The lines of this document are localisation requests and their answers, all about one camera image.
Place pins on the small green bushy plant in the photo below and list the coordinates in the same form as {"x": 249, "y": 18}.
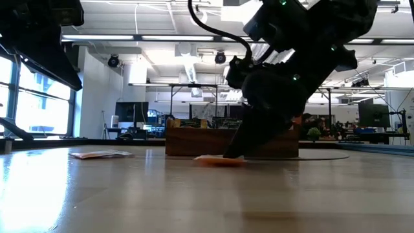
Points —
{"x": 313, "y": 132}

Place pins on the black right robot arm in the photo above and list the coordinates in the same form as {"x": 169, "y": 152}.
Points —
{"x": 323, "y": 32}

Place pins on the white ventilation duct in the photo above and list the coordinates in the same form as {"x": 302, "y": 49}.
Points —
{"x": 191, "y": 71}

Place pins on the wooden three-compartment tea box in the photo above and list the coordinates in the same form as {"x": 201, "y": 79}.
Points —
{"x": 194, "y": 142}

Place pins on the black computer monitor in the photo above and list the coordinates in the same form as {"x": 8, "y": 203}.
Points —
{"x": 129, "y": 111}
{"x": 373, "y": 115}

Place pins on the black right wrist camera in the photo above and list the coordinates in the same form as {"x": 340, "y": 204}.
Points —
{"x": 239, "y": 72}

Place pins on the round black ceiling speaker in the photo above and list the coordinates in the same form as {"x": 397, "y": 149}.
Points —
{"x": 113, "y": 61}
{"x": 220, "y": 58}

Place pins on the Ahmad blackcurrant tea bag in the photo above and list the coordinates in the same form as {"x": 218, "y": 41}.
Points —
{"x": 226, "y": 123}

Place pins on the round grey table mat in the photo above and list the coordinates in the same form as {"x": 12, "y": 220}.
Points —
{"x": 323, "y": 157}

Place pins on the Tazo orange white tea bag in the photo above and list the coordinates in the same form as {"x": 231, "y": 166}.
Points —
{"x": 220, "y": 161}
{"x": 100, "y": 154}

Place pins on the long ceiling light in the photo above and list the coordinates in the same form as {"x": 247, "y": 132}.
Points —
{"x": 359, "y": 41}
{"x": 178, "y": 37}
{"x": 97, "y": 37}
{"x": 398, "y": 41}

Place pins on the Ahmad mango magic tea bag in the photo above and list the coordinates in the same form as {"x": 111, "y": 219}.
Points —
{"x": 191, "y": 123}

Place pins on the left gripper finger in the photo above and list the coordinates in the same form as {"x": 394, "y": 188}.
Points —
{"x": 42, "y": 58}

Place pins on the black background rig frame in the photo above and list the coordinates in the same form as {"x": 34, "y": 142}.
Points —
{"x": 194, "y": 85}

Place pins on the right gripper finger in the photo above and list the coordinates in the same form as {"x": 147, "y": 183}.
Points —
{"x": 255, "y": 136}

